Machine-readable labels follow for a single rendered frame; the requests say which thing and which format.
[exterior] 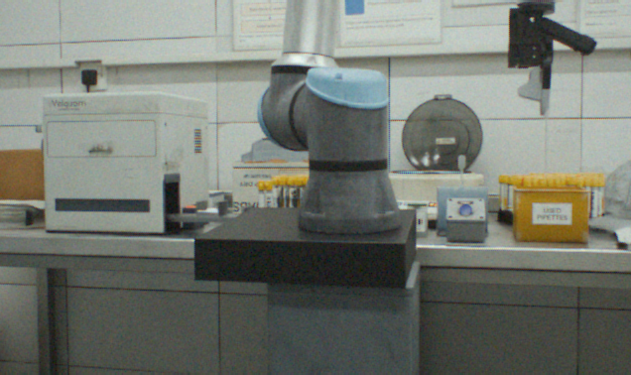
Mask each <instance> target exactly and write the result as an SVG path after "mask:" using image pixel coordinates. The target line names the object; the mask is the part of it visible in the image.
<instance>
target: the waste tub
mask: <svg viewBox="0 0 631 375"><path fill-rule="evenodd" d="M512 189H513V223H512V233H513V236H514V238H516V241H518V242H555V243H588V220H589V193H590V190H588V189H586V188H583V187H512Z"/></svg>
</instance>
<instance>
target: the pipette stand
mask: <svg viewBox="0 0 631 375"><path fill-rule="evenodd" d="M447 199H484V201H485V217H486V223H485V237H488V236H489V231H488V187H437V227H436V232H437V234H438V235H439V236H440V237H446V200H447Z"/></svg>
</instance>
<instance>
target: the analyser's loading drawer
mask: <svg viewBox="0 0 631 375"><path fill-rule="evenodd" d="M227 202H228V200H224V201H220V202H218V203H217V204H216V208H207V200H200V201H196V202H195V211H196V213H170V212H165V214H166V222H213V223H224V222H226V221H228V220H230V219H232V218H234V217H237V216H239V214H234V213H228V212H227ZM252 208H253V205H248V206H244V207H241V213H243V212H245V211H247V210H249V209H252Z"/></svg>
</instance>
